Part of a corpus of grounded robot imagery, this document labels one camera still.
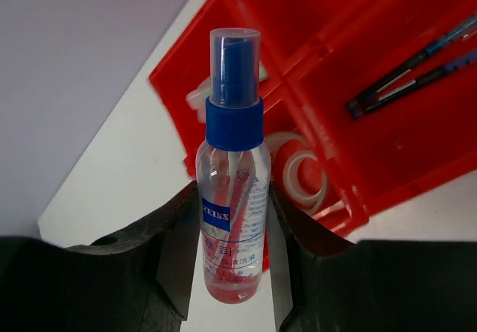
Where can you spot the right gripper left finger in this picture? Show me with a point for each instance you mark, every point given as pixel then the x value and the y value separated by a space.
pixel 138 278

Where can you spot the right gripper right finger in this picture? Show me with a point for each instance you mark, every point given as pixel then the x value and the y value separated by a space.
pixel 323 282

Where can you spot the small clear tape roll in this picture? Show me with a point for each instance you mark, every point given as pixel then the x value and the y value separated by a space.
pixel 291 182

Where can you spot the large silver tape roll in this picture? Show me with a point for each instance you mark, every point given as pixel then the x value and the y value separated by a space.
pixel 281 146

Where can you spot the clear blue-cap spray bottle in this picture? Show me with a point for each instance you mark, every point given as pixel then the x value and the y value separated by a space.
pixel 233 169

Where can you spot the pink highlighter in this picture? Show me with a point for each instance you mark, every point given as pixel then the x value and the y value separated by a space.
pixel 196 98

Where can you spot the dark blue pen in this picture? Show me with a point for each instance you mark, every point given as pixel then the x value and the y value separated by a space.
pixel 373 98

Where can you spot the blue pen with label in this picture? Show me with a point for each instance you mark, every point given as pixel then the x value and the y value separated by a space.
pixel 461 31

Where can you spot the green highlighter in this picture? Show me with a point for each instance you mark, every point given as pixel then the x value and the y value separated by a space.
pixel 263 73

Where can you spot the red compartment bin tray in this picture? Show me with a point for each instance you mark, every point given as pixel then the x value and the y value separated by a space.
pixel 319 54

